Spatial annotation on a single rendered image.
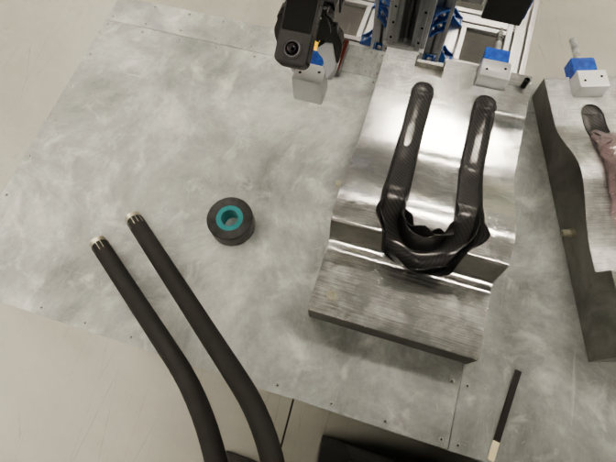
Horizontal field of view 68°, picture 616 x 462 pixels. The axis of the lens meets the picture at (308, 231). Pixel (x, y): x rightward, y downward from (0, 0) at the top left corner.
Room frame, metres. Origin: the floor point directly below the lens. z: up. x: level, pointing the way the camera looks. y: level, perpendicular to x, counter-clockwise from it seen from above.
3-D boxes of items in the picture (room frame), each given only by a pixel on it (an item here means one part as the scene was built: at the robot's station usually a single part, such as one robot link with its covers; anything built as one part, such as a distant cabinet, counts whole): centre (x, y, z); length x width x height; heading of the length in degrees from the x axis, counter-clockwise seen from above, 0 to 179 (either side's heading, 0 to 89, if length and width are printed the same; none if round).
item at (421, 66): (0.55, -0.25, 0.87); 0.05 x 0.05 x 0.04; 67
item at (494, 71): (0.54, -0.37, 0.89); 0.13 x 0.05 x 0.05; 157
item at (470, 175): (0.33, -0.22, 0.92); 0.35 x 0.16 x 0.09; 157
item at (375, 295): (0.32, -0.20, 0.87); 0.50 x 0.26 x 0.14; 157
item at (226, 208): (0.32, 0.13, 0.82); 0.08 x 0.08 x 0.04
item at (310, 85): (0.55, -0.05, 0.93); 0.13 x 0.05 x 0.05; 157
